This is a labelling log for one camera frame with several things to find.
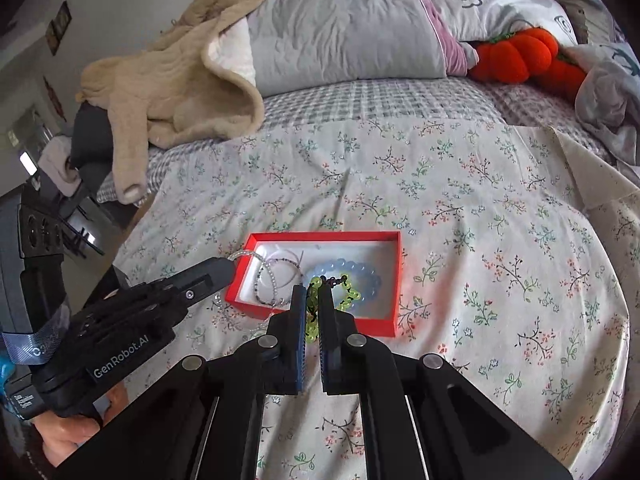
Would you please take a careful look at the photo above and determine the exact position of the red jewelry box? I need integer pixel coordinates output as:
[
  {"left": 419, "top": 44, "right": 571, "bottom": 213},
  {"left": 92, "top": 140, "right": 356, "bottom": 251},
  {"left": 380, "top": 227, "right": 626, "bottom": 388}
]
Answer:
[{"left": 225, "top": 231, "right": 404, "bottom": 337}]

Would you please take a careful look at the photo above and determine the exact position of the thin dark bead bracelet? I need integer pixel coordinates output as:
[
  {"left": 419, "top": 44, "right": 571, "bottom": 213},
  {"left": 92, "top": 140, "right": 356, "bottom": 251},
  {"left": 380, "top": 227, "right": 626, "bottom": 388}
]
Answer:
[{"left": 254, "top": 255, "right": 304, "bottom": 307}]

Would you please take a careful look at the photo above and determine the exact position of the white printed pillow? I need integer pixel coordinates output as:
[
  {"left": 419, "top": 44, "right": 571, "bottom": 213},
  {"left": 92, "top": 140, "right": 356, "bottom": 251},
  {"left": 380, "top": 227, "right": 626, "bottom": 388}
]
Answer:
[{"left": 424, "top": 0, "right": 582, "bottom": 47}]

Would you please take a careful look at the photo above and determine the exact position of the clear bead bracelet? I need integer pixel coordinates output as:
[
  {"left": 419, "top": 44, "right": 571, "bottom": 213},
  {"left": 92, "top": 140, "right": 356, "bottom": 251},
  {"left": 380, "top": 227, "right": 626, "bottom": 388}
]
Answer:
[{"left": 212, "top": 247, "right": 281, "bottom": 333}]

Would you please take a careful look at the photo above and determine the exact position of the grey printed duvet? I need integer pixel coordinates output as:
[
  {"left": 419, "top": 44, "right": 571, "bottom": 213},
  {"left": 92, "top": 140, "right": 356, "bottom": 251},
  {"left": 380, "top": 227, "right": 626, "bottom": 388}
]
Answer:
[{"left": 574, "top": 42, "right": 640, "bottom": 182}]

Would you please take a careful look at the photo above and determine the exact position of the white cloth on chair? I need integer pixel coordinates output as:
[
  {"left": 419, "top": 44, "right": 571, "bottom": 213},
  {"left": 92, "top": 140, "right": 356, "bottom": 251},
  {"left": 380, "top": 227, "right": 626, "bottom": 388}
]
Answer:
[{"left": 37, "top": 135, "right": 82, "bottom": 187}]

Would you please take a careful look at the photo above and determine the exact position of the thin white bracelet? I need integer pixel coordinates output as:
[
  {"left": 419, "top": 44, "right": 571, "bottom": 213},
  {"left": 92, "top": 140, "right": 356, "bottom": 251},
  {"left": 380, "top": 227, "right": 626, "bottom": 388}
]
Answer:
[{"left": 265, "top": 249, "right": 307, "bottom": 287}]

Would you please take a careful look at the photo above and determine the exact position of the dark chair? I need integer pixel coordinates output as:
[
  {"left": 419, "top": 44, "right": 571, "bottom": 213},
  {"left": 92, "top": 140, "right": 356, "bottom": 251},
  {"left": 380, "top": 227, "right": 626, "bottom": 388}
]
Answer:
[{"left": 69, "top": 101, "right": 122, "bottom": 202}]

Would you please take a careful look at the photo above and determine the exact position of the beige quilted jacket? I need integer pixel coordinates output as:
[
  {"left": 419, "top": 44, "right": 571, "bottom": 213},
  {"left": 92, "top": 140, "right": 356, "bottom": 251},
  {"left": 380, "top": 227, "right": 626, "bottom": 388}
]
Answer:
[{"left": 75, "top": 0, "right": 282, "bottom": 206}]

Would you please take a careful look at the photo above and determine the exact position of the light blue bead bracelet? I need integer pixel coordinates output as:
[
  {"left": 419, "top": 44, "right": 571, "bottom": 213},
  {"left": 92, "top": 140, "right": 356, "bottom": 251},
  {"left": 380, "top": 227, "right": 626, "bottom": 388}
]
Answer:
[{"left": 305, "top": 260, "right": 384, "bottom": 307}]

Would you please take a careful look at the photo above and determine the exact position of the orange pumpkin plush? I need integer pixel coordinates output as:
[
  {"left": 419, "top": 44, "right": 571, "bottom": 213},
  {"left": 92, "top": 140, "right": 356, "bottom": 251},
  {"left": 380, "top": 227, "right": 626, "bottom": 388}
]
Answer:
[
  {"left": 469, "top": 27, "right": 560, "bottom": 84},
  {"left": 535, "top": 50, "right": 589, "bottom": 96}
]

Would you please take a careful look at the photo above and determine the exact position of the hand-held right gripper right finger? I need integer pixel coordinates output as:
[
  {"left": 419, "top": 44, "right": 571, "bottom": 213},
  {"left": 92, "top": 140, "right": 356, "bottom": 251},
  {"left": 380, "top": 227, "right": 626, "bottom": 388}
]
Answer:
[{"left": 317, "top": 287, "right": 574, "bottom": 480}]

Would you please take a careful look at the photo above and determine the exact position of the checkered bed sheet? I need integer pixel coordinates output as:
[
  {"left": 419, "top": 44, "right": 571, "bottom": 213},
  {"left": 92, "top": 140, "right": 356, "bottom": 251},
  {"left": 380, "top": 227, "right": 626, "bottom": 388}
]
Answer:
[{"left": 95, "top": 77, "right": 617, "bottom": 207}]

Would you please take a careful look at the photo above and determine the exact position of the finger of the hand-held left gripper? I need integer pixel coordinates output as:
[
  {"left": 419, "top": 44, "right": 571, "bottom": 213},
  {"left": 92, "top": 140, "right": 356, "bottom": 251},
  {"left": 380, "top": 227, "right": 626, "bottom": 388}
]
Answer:
[{"left": 150, "top": 257, "right": 237, "bottom": 312}]

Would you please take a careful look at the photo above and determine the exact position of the person's left hand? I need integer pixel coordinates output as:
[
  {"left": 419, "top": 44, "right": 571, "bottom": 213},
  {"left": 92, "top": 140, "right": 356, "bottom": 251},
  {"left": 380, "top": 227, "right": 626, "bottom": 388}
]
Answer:
[{"left": 32, "top": 382, "right": 129, "bottom": 469}]

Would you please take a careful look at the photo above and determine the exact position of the small wall poster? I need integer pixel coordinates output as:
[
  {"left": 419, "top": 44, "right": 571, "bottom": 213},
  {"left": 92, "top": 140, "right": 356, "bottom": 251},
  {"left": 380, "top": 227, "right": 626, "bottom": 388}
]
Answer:
[{"left": 45, "top": 1, "right": 71, "bottom": 56}]

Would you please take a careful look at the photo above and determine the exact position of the grey pillow with pink trim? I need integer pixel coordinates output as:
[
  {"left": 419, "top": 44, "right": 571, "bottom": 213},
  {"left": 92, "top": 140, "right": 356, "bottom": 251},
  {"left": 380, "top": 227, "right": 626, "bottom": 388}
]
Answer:
[{"left": 247, "top": 0, "right": 476, "bottom": 99}]

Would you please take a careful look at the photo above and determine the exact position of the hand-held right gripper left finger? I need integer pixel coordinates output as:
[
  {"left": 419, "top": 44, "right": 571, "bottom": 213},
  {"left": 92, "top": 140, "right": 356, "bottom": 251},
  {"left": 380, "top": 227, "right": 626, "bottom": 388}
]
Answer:
[{"left": 55, "top": 284, "right": 307, "bottom": 480}]

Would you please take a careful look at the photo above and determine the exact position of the green bead bracelet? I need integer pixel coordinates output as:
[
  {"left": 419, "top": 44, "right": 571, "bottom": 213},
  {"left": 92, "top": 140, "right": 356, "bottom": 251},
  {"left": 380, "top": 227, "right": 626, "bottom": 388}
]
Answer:
[{"left": 305, "top": 272, "right": 359, "bottom": 344}]

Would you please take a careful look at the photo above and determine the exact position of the floral bed cloth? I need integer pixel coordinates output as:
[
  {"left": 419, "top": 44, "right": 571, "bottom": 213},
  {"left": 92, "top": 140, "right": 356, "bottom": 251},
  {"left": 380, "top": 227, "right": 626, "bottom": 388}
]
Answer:
[{"left": 107, "top": 119, "right": 632, "bottom": 480}]

